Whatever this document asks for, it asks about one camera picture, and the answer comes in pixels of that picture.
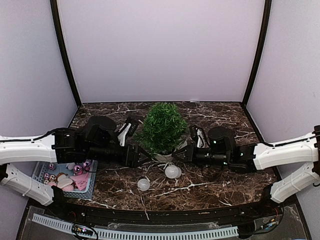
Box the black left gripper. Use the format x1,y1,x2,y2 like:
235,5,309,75
84,142,152,169

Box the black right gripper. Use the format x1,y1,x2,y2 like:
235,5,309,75
171,142,231,169

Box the white ball string lights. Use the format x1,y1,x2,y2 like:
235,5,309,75
136,145,188,221

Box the small green christmas tree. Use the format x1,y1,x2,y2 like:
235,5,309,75
134,102,188,163

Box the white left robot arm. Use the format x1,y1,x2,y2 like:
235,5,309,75
0,116,152,218

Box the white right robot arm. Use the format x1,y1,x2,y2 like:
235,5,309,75
172,125,320,217

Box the pink bauble ornaments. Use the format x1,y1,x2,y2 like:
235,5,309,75
43,160,93,192

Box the light blue plastic basket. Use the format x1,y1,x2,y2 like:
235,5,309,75
32,160,98,200

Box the white perforated cable tray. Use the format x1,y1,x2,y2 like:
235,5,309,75
31,214,240,240

